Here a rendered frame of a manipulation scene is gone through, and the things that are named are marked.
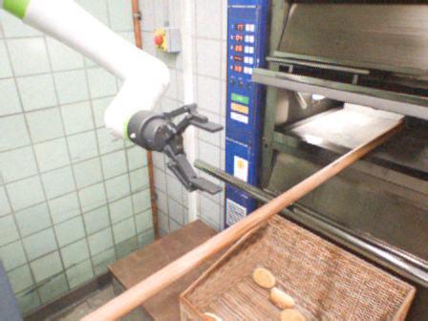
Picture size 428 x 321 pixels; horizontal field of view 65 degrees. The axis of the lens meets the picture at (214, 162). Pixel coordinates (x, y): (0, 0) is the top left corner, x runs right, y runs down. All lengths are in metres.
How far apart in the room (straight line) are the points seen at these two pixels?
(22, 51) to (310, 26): 1.15
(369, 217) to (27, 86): 1.45
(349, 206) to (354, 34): 0.54
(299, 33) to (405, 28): 0.31
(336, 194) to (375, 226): 0.16
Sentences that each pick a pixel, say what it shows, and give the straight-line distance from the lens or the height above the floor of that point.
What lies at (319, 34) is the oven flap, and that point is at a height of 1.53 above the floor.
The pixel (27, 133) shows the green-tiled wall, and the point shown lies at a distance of 1.74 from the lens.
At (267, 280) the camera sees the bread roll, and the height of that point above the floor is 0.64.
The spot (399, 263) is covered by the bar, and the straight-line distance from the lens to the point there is 0.75.
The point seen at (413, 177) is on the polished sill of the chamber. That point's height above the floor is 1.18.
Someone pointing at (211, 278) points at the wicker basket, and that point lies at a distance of 1.28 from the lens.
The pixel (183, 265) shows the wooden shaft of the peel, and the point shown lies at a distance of 0.62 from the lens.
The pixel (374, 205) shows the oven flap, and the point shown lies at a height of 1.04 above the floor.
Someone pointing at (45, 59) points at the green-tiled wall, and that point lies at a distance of 1.70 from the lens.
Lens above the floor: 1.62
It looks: 26 degrees down
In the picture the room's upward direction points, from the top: straight up
